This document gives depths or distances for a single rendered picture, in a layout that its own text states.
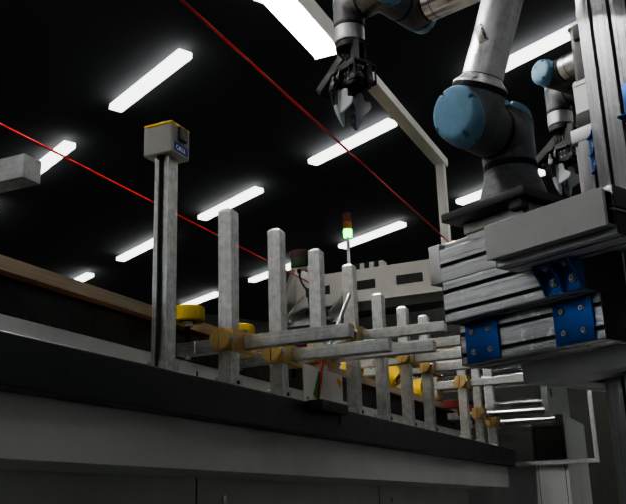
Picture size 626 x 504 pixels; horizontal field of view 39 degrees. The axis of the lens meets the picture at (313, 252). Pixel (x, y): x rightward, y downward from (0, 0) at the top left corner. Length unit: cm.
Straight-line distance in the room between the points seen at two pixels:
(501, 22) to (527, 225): 46
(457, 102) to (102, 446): 95
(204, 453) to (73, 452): 41
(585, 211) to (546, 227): 8
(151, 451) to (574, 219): 88
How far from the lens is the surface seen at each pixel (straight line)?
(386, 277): 524
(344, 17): 222
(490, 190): 191
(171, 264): 181
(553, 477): 458
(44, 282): 180
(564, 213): 163
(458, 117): 184
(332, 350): 220
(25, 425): 147
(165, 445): 177
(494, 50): 189
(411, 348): 239
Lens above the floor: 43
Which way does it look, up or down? 16 degrees up
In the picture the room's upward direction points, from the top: 2 degrees counter-clockwise
